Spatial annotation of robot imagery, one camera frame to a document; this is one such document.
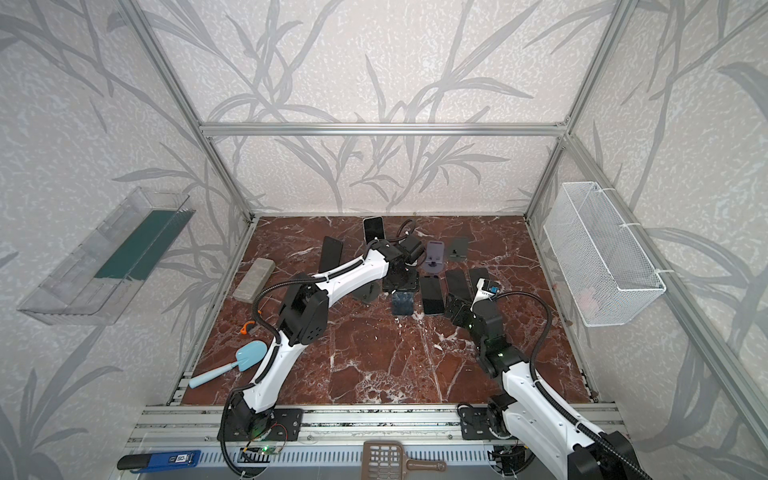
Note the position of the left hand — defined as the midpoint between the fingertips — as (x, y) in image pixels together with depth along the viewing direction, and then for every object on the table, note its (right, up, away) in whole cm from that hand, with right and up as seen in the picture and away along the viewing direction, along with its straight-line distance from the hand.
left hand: (412, 280), depth 95 cm
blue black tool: (-61, -37, -30) cm, 78 cm away
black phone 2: (-3, -7, -3) cm, 8 cm away
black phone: (-26, +8, -1) cm, 27 cm away
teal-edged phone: (+6, -5, +3) cm, 9 cm away
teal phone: (+22, +1, +8) cm, 24 cm away
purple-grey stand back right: (+8, +7, +4) cm, 11 cm away
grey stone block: (-53, -1, +3) cm, 54 cm away
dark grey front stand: (+17, +10, +11) cm, 22 cm away
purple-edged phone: (+15, -2, +3) cm, 16 cm away
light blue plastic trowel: (-48, -21, -11) cm, 53 cm away
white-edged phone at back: (-15, +18, +20) cm, 31 cm away
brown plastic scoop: (-7, -39, -26) cm, 48 cm away
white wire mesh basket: (+40, +5, -35) cm, 53 cm away
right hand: (+13, -1, -10) cm, 17 cm away
